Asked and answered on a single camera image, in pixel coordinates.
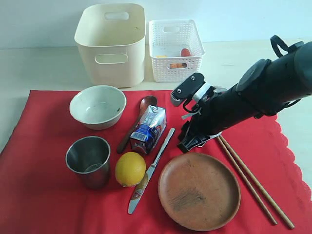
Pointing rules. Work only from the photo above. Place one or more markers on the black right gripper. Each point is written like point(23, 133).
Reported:
point(218, 114)

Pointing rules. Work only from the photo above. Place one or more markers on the blue white milk carton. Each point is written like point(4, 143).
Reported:
point(148, 130)

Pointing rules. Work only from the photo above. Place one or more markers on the yellow lemon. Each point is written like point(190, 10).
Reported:
point(130, 169)

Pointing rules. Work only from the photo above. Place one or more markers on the orange fried chicken piece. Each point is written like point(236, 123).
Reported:
point(177, 65)

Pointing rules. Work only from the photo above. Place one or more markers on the red sausage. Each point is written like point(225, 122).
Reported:
point(185, 52)

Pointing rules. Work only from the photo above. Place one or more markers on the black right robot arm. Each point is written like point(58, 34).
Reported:
point(266, 88)

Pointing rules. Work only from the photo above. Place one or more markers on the brown wooden plate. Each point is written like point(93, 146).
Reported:
point(199, 192)

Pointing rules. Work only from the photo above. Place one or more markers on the dark wooden spoon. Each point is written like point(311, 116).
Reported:
point(145, 102)

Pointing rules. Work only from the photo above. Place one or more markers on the steel table knife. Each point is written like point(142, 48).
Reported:
point(141, 187)

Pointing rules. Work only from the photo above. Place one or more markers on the left wooden chopstick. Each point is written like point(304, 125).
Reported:
point(247, 183)

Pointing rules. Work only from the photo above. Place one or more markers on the wooden chopstick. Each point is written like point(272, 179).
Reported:
point(254, 181)
point(247, 183)

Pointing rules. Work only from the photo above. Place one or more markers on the small white perforated basket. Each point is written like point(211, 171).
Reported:
point(169, 37)

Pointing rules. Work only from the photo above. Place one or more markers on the white ceramic bowl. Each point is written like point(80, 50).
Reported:
point(98, 107)

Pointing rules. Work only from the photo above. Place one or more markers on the stainless steel cup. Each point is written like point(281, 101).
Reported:
point(89, 159)

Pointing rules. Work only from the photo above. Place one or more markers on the red table cloth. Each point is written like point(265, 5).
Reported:
point(40, 195)

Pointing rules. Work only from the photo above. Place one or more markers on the right wooden chopstick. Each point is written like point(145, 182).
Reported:
point(254, 181)

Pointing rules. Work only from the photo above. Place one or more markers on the large cream plastic bin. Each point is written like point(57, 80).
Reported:
point(111, 42)

